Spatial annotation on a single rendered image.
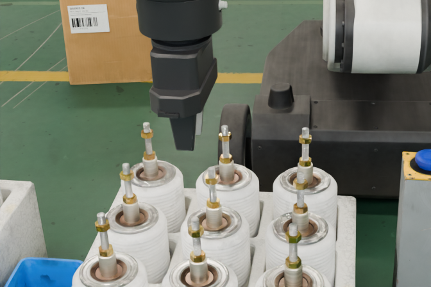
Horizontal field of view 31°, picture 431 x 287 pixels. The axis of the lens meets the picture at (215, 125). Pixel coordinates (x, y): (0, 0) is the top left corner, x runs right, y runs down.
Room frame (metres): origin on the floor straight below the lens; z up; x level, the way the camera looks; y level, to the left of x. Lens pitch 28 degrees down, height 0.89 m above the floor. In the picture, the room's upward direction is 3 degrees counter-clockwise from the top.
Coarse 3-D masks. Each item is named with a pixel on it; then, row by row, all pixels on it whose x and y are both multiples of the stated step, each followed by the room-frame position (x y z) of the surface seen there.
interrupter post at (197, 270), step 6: (192, 264) 0.78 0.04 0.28; (198, 264) 0.77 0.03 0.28; (204, 264) 0.78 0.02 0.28; (192, 270) 0.78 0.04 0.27; (198, 270) 0.77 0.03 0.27; (204, 270) 0.78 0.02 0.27; (192, 276) 0.78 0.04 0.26; (198, 276) 0.77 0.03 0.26; (204, 276) 0.78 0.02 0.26; (198, 282) 0.77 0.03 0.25
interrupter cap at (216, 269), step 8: (184, 264) 0.81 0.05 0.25; (208, 264) 0.81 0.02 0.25; (216, 264) 0.81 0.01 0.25; (176, 272) 0.79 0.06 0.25; (184, 272) 0.79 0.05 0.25; (208, 272) 0.79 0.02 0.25; (216, 272) 0.79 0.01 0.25; (224, 272) 0.79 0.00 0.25; (176, 280) 0.78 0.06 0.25; (184, 280) 0.78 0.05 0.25; (208, 280) 0.78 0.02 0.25; (216, 280) 0.77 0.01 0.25; (224, 280) 0.77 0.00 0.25
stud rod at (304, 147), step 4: (304, 128) 1.00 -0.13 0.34; (304, 132) 0.99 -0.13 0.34; (308, 132) 1.00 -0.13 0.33; (304, 136) 0.99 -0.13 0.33; (304, 144) 0.99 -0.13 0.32; (308, 144) 0.99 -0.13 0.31; (304, 148) 0.99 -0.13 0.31; (304, 152) 0.99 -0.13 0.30; (304, 156) 0.99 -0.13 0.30; (304, 160) 0.99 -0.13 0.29
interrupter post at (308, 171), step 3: (300, 165) 0.99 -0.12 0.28; (312, 165) 0.99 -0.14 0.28; (300, 168) 0.99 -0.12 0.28; (303, 168) 0.99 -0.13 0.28; (306, 168) 0.98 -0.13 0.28; (309, 168) 0.99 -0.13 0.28; (312, 168) 0.99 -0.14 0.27; (303, 171) 0.99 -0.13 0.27; (306, 171) 0.98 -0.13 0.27; (309, 171) 0.99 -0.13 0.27; (312, 171) 0.99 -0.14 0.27; (306, 174) 0.98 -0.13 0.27; (309, 174) 0.99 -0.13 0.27; (306, 177) 0.98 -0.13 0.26; (309, 177) 0.99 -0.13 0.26; (309, 180) 0.99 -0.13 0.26; (309, 183) 0.99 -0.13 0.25
